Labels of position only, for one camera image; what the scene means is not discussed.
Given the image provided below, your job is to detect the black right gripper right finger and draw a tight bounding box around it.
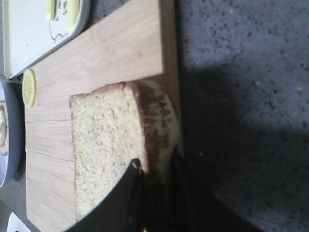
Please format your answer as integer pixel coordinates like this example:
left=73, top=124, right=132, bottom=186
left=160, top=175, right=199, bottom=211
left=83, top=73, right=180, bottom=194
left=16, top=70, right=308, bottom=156
left=171, top=148, right=258, bottom=232

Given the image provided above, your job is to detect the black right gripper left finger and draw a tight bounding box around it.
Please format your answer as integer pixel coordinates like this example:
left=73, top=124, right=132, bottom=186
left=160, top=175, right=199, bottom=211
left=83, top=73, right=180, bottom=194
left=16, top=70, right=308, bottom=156
left=68, top=159, right=145, bottom=232

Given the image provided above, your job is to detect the bread slice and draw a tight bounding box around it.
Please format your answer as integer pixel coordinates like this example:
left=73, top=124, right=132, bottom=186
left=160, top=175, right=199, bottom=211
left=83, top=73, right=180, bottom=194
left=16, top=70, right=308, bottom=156
left=70, top=80, right=180, bottom=220
left=0, top=101, right=9, bottom=156

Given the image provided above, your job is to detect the light blue plate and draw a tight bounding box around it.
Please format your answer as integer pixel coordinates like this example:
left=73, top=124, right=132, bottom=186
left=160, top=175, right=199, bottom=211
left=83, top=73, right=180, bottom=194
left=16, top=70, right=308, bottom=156
left=0, top=78, right=25, bottom=187

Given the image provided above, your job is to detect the white serving tray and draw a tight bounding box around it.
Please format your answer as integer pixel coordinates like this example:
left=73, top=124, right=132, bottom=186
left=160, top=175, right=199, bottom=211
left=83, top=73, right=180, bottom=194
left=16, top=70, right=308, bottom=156
left=2, top=0, right=91, bottom=79

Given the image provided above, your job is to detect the fried egg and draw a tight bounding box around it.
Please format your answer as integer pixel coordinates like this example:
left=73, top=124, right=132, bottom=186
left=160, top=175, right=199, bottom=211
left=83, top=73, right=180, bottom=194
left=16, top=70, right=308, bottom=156
left=0, top=112, right=7, bottom=146

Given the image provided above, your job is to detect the lemon slice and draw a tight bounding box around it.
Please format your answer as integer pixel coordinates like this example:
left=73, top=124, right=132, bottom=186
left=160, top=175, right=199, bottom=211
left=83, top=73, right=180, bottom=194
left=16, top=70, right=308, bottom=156
left=22, top=69, right=37, bottom=108

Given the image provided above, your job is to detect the wooden cutting board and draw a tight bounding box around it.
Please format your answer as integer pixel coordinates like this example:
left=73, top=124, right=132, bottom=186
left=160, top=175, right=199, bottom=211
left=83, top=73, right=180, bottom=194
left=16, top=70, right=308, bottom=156
left=25, top=0, right=182, bottom=232

